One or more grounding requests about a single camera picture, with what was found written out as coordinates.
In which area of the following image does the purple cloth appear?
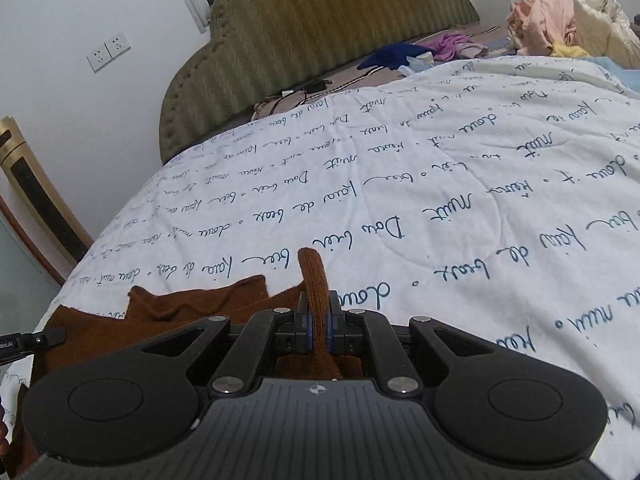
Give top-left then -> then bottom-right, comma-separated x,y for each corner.
430,32 -> 488,61

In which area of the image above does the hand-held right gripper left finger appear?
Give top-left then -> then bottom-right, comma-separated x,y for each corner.
135,292 -> 316,396

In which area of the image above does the black charger with cables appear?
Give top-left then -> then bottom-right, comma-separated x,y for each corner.
255,79 -> 333,116

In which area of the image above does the white wall socket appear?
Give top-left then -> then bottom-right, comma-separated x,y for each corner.
86,45 -> 110,73
106,31 -> 132,58

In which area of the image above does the olive padded headboard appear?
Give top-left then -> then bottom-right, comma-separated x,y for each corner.
159,0 -> 481,165

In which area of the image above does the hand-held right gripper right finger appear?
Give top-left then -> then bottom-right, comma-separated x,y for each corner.
326,294 -> 501,395

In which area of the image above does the yellow cloth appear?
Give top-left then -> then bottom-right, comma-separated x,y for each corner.
550,42 -> 591,59

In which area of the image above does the peach clothes pile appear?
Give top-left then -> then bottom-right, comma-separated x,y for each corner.
506,0 -> 581,56

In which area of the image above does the brown knit garment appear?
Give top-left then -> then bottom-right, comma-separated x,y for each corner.
7,247 -> 381,478

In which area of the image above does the light blue cloth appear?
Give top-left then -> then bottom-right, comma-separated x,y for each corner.
400,52 -> 436,78

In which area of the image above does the white script printed blanket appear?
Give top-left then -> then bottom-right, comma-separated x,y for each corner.
0,55 -> 640,480

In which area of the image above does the cream quilt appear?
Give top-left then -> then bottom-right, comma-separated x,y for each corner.
572,0 -> 640,68

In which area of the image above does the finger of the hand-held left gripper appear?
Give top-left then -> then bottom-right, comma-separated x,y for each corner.
0,328 -> 67,363

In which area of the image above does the pale glass bedside table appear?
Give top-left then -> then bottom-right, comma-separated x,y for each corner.
0,195 -> 68,326

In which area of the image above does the dark blue cloth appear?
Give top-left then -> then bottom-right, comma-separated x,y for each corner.
357,43 -> 426,71

